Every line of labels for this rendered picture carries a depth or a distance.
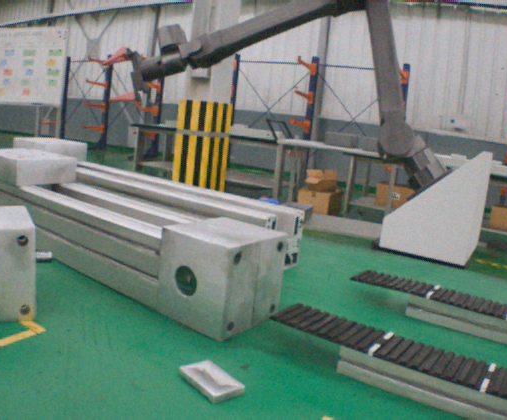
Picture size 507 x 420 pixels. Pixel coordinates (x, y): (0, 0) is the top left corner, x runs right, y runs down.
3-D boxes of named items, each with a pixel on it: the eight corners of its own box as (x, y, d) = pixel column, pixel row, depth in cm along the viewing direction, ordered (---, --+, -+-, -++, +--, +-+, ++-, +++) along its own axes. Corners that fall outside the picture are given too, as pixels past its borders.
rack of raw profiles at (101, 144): (34, 143, 1088) (41, 52, 1047) (62, 143, 1165) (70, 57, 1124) (128, 159, 931) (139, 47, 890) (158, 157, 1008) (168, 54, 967)
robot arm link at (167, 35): (203, 49, 109) (214, 63, 117) (194, 9, 110) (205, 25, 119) (156, 66, 111) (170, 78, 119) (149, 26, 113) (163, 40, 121)
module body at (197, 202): (297, 265, 74) (304, 210, 72) (259, 278, 66) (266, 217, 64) (35, 183, 119) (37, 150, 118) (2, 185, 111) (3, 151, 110)
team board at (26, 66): (-41, 173, 570) (-32, 28, 533) (-18, 170, 619) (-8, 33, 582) (47, 186, 547) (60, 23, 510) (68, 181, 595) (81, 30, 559)
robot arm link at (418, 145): (430, 153, 96) (427, 158, 101) (404, 113, 98) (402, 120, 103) (394, 175, 97) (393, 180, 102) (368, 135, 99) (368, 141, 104)
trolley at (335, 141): (386, 256, 396) (404, 136, 377) (383, 274, 345) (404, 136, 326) (270, 236, 426) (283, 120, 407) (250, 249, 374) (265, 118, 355)
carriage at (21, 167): (75, 199, 76) (77, 157, 75) (16, 204, 67) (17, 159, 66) (30, 184, 85) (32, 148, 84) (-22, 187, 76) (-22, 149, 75)
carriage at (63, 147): (85, 173, 106) (87, 143, 104) (44, 175, 97) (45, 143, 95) (51, 164, 115) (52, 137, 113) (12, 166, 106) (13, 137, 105)
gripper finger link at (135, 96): (109, 85, 119) (143, 74, 119) (114, 111, 120) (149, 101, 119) (101, 80, 112) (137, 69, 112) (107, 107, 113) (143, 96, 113)
